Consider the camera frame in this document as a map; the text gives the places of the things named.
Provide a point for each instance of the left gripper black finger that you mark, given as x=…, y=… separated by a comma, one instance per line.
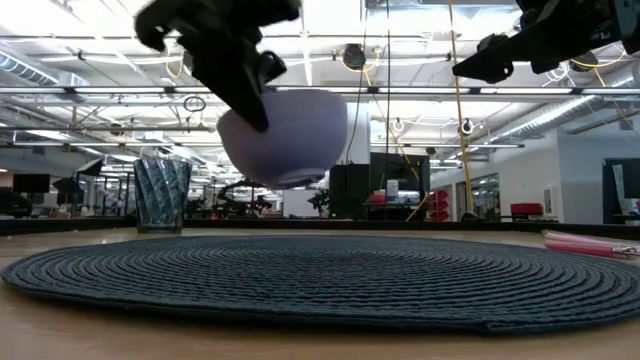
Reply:
x=272, y=66
x=235, y=85

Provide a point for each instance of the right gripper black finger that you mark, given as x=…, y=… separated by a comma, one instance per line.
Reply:
x=492, y=42
x=492, y=65

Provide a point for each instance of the lilac bowl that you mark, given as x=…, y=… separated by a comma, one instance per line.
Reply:
x=300, y=145

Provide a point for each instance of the blue-grey faceted glass tumbler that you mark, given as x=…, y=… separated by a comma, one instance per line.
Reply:
x=160, y=200

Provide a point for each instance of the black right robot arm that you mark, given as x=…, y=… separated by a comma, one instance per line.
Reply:
x=631, y=25

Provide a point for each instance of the background black robot arm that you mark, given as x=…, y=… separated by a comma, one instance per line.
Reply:
x=240, y=200

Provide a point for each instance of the large dark screen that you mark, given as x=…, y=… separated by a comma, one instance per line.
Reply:
x=405, y=170

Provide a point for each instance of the small potted plant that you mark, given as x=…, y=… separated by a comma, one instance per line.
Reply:
x=320, y=201

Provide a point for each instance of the red box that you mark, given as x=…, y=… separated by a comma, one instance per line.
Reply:
x=526, y=208

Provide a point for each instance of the black cabinet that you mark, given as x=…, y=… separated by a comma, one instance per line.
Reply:
x=350, y=192

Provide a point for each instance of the red storage bins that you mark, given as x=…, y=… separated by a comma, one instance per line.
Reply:
x=439, y=205

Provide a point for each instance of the white container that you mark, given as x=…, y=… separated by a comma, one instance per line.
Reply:
x=392, y=191

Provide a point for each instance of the black studio lamp hood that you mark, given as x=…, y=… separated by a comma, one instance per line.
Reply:
x=67, y=186
x=91, y=167

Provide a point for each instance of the dark framed panel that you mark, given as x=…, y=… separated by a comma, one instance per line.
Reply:
x=620, y=190

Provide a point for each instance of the dark round woven placemat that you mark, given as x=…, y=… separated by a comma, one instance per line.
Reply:
x=320, y=280

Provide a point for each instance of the black background monitor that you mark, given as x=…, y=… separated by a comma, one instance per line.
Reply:
x=31, y=183

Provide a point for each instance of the silver ceiling air duct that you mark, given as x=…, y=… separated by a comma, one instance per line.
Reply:
x=25, y=70
x=545, y=117

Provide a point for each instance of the long ceiling light rail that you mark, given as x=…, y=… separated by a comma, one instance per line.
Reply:
x=120, y=90

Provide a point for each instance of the black aluminium table frame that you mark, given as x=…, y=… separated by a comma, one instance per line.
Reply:
x=300, y=223

